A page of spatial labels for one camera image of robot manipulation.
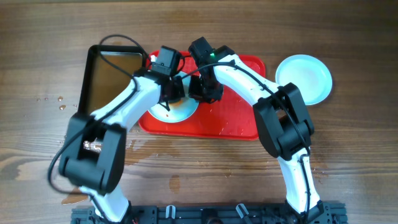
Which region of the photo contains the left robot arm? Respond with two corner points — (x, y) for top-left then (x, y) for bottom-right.
(54, 70), (187, 223)

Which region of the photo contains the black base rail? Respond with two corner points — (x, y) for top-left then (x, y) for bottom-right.
(70, 202), (348, 224)

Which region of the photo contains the black rectangular water basin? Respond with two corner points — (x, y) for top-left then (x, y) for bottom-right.
(78, 45), (146, 114)

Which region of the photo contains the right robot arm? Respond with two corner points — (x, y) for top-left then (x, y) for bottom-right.
(188, 44), (320, 215)

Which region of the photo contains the red plastic tray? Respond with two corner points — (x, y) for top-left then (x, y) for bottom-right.
(138, 50), (267, 141)

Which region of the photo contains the orange green scrub sponge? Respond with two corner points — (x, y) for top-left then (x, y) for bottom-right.
(170, 99), (184, 107)

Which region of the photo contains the white plate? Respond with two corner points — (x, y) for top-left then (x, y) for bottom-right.
(275, 54), (333, 105)
(148, 72), (198, 123)

